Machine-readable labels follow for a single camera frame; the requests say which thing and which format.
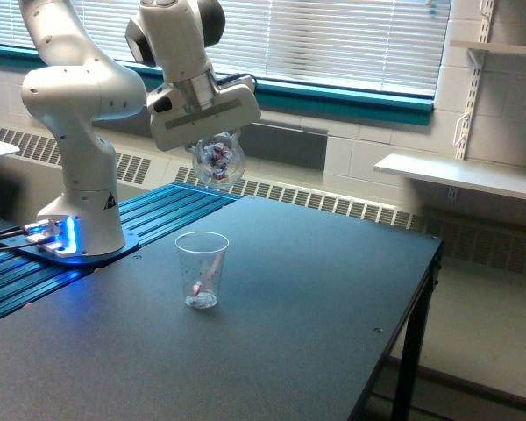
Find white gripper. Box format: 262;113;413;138
146;83;261;153

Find red white candies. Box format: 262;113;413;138
203;142;233;181

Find clear plastic cup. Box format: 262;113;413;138
192;131;246;189
174;231;230;310

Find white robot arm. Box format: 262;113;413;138
19;1;260;260

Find clear plastic cup on table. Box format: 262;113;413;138
174;231;230;310

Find candies in table cup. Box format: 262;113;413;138
186;252;224;310

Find white window blinds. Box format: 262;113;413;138
0;0;452;98

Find black table leg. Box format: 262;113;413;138
390;258;441;421

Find baseboard radiator heater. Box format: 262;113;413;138
0;127;526;275

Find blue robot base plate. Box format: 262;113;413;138
16;229;139;268

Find black cables at base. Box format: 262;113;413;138
0;224;39;252

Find blue aluminium rail bed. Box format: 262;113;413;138
0;183;237;318

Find white shelf rail bracket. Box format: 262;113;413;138
451;0;494;161

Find white wall shelf lower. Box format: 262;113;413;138
374;153;526;201

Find white wall shelf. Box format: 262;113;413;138
450;40;526;56
374;153;526;201

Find white wall shelf upper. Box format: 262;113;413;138
450;40;526;56

